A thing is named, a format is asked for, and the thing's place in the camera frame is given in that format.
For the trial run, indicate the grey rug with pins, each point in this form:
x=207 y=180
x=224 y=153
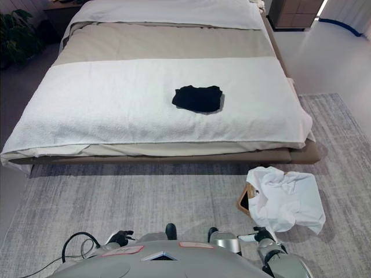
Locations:
x=116 y=199

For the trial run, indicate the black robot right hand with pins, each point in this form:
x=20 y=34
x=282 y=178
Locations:
x=262 y=233

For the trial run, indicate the black garment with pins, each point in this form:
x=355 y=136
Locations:
x=197 y=100

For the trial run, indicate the wooden laundry basket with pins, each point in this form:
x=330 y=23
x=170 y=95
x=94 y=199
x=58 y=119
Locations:
x=245 y=201

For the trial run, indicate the white shirt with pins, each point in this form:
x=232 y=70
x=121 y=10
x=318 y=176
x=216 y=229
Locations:
x=285 y=199

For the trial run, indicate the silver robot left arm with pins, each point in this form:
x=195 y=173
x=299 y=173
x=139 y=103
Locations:
x=108 y=246

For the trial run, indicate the silver robot leg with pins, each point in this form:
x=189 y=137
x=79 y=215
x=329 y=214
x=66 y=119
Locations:
x=224 y=241
x=171 y=231

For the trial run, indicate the silver robot left leg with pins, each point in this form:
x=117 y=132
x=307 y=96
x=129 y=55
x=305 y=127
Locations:
x=171 y=231

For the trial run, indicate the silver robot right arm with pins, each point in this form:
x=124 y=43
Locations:
x=285 y=260

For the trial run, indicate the silver robot right leg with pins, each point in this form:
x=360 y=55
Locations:
x=224 y=241

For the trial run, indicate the grey robot torso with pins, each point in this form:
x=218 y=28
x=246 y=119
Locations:
x=162 y=262

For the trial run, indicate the blue curved barrier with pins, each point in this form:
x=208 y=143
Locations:
x=346 y=26

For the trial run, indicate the beige duvet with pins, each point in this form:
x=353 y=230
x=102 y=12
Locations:
x=162 y=43

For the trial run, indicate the white fleece blanket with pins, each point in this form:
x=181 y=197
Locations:
x=150 y=107

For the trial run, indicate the dark wooden nightstand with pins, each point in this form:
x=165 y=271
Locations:
x=56 y=14

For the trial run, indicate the brown wooden dresser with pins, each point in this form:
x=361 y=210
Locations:
x=292 y=13

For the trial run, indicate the white bed cover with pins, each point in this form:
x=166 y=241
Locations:
x=165 y=11

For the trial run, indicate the cream bed sheet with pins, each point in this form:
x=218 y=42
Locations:
x=145 y=149

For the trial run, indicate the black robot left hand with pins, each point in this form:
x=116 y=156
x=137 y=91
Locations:
x=121 y=236

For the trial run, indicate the green potted plant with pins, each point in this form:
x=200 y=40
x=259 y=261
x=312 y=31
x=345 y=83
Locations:
x=17 y=37

